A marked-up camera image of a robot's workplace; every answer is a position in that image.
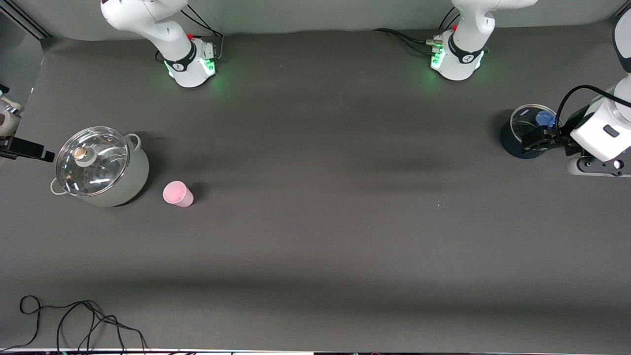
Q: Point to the glass lid blue knob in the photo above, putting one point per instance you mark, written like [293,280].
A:
[525,118]

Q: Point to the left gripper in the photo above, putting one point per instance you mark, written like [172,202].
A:
[575,122]

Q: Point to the black metal frame rail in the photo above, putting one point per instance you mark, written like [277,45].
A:
[29,22]

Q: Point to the pink plastic cup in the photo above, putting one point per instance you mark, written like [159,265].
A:
[176,193]

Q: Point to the dark grey table mat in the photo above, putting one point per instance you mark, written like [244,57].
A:
[315,222]

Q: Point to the pale green cooking pot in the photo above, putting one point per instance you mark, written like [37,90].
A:
[134,183]

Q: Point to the glass pot lid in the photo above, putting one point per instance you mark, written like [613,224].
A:
[101,172]

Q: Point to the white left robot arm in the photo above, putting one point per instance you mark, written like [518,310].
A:
[463,56]

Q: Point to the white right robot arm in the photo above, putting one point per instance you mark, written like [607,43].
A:
[157,24]

